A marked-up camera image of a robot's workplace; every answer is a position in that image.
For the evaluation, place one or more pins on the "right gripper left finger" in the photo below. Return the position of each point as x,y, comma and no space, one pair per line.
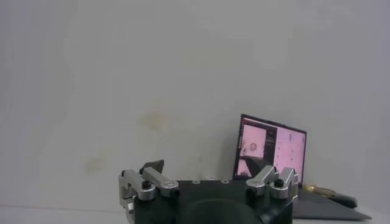
152,182

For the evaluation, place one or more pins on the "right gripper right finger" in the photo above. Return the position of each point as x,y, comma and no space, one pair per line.
274,185

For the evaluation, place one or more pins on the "laptop showing camera windows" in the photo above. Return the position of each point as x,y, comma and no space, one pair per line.
289,146

